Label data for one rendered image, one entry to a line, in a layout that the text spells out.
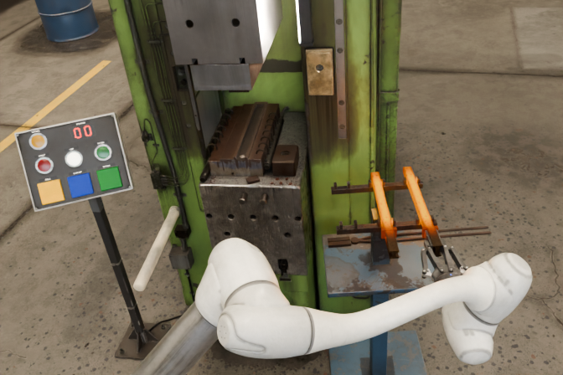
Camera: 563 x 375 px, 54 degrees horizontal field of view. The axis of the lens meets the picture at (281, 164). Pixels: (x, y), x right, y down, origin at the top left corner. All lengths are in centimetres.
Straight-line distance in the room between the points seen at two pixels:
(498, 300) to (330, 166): 100
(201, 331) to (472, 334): 64
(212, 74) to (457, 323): 107
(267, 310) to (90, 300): 202
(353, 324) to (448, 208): 216
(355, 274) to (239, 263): 81
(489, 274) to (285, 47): 132
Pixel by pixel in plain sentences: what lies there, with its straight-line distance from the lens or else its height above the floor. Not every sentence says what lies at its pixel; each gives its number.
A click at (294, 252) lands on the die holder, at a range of 220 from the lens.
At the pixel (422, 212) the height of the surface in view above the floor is 95.
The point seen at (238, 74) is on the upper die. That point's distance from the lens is 186.
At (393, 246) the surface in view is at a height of 95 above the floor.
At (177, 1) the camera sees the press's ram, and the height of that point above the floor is 158.
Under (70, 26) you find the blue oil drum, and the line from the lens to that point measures 654.
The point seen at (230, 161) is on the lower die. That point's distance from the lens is 205.
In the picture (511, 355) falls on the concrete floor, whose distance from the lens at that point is 271.
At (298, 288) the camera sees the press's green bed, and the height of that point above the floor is 39.
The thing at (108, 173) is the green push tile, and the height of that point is 103.
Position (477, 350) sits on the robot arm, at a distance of 146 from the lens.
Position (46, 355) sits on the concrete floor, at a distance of 296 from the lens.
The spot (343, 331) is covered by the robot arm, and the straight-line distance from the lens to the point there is 126.
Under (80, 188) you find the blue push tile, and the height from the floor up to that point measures 100.
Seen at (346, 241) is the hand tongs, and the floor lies 69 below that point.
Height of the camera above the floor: 211
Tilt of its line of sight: 34 degrees down
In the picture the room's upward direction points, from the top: 6 degrees counter-clockwise
